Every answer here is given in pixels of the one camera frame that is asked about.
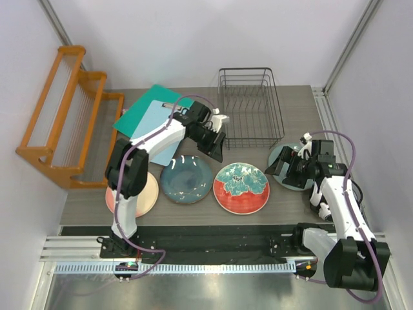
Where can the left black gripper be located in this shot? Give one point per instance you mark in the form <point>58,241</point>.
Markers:
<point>213,150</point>

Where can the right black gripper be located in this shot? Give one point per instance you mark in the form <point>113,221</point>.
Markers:
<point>291,157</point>

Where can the light blue plate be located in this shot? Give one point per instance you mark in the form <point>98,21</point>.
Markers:
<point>279,178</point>

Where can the dark blue glazed plate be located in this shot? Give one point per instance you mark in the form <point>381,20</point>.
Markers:
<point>187,179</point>

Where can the red teal floral plate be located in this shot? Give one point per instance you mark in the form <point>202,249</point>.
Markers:
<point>241,188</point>

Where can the pink cream plate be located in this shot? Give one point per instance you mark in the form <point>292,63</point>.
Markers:
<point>145,200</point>

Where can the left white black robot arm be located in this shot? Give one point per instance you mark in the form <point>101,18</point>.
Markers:
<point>127,169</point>

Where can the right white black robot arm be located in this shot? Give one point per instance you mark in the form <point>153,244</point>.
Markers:
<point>355,259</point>

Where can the orange wooden rack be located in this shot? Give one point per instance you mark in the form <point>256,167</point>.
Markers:
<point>71,133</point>

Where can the light blue clipboard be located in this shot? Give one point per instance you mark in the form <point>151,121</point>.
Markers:
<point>156,114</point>

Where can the green folder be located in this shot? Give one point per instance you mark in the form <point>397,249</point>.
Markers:
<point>129,121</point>

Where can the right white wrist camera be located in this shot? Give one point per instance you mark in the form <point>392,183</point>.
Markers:
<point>306,141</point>

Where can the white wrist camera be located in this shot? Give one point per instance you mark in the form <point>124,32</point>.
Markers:
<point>218,120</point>
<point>306,141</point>

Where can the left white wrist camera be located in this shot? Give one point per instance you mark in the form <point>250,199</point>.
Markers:
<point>218,120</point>

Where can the aluminium frame rail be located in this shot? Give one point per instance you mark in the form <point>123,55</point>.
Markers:
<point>342,148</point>

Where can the black wire dish rack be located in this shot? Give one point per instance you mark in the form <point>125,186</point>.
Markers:
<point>248,95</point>

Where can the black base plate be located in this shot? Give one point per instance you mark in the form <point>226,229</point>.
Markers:
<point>206,244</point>

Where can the white slotted cable duct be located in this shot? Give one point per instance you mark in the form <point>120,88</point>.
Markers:
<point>107,267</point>

